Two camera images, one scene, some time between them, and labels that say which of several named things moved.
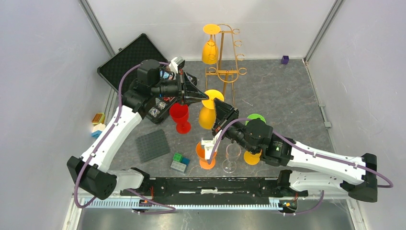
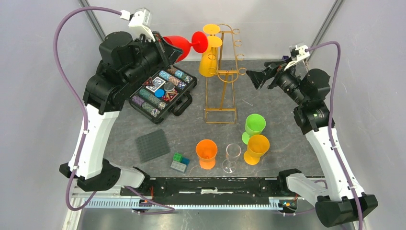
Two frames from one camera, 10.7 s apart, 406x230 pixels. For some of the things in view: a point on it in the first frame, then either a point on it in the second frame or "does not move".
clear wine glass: x=233 y=152 does not move
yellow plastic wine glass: x=207 y=112 → x=208 y=65
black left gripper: x=190 y=93 → x=168 y=53
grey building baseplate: x=152 y=145 does not move
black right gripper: x=224 y=112 → x=259 y=78
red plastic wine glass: x=179 y=113 → x=199 y=44
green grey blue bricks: x=179 y=163 does not move
